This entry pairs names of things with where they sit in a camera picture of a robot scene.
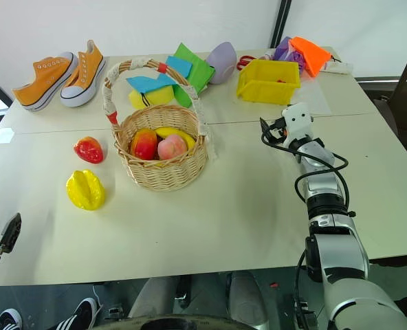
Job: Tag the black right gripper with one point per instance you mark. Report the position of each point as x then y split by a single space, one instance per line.
277 128

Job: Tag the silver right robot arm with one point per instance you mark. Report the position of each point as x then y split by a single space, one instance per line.
341 247

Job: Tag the red strawberry-shaped fruit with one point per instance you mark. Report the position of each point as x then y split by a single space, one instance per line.
89 150

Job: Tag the red-yellow mango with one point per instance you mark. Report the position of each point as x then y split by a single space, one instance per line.
143 143

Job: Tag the yellow plastic bin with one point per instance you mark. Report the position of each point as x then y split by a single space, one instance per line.
269 82

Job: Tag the small red item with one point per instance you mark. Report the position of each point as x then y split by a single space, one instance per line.
281 81

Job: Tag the clear plastic sheet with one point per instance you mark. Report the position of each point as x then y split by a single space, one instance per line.
315 98

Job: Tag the red scissors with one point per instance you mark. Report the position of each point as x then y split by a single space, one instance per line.
245 62

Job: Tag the purple bowl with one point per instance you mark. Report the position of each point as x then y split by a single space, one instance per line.
222 63

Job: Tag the orange cloth bag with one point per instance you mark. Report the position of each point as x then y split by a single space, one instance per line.
310 55

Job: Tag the yellow starfruit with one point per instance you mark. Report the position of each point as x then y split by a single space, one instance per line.
86 189

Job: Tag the green cloth bag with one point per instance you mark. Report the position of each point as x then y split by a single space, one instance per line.
196 70

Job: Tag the yellow banana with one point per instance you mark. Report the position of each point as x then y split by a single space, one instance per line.
176 133

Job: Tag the black white striped shoe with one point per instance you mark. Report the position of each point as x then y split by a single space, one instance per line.
8 319
76 314

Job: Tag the white flat package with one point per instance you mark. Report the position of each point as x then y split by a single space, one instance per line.
337 67

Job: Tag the pink peach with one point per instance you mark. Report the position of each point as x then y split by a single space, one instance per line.
172 147

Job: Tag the black vertical pole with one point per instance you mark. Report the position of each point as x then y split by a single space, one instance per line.
280 22

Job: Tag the blue cloth bag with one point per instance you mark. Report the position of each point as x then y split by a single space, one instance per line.
162 77

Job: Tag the yellow sponge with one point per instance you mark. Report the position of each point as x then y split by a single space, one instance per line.
153 96

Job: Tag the dark office chair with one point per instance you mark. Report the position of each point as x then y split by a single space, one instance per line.
404 103

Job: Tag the orange canvas sneaker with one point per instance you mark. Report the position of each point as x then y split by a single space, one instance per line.
83 77
45 81

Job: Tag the grey rounded robot leg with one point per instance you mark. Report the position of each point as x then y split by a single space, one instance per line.
248 299
152 297

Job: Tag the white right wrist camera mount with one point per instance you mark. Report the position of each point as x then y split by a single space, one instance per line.
298 120

